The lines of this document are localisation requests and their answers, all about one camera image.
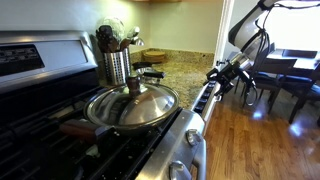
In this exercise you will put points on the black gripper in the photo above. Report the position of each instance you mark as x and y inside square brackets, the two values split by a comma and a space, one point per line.
[228, 76]

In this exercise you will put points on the light wooden spice drawer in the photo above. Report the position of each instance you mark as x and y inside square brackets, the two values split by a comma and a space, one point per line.
[210, 106]

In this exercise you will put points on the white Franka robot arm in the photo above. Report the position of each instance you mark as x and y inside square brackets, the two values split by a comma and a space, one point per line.
[248, 31]

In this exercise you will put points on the black pepper labelled spice jar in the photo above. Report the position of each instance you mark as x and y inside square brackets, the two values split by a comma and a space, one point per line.
[210, 86]

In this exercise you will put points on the mustard seeds labelled spice jar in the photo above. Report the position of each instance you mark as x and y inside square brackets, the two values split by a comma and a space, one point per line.
[206, 93]

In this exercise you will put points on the urfa biber labelled spice jar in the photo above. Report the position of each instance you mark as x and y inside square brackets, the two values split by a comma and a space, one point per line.
[203, 100]

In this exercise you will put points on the kalonji labelled spice jar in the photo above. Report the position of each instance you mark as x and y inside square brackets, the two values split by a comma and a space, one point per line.
[199, 108]

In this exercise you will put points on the silver range knob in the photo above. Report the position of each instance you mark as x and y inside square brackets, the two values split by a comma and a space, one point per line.
[192, 137]
[177, 170]

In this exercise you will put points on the dark chair blue seat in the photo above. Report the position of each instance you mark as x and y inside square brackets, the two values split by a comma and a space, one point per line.
[305, 90]
[283, 78]

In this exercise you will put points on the round wooden trivet stack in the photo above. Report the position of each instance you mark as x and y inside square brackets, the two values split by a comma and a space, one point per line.
[154, 56]

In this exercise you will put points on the steel pan lid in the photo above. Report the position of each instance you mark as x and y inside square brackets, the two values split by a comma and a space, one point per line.
[143, 106]

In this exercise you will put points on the dark wooden dining table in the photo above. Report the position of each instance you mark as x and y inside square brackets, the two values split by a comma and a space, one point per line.
[300, 61]

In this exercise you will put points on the shiny metal ladle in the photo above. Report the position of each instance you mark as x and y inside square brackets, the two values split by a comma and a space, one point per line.
[135, 33]

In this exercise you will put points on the perforated steel utensil holder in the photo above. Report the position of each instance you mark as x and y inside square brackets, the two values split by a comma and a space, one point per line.
[116, 68]

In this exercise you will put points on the dark wooden spoons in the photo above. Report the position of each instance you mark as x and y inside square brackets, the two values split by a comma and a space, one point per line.
[106, 38]

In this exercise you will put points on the stainless steel gas range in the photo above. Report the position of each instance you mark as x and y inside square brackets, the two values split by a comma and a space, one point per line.
[50, 56]

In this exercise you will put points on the white door frame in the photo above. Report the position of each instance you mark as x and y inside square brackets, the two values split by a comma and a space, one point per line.
[223, 26]

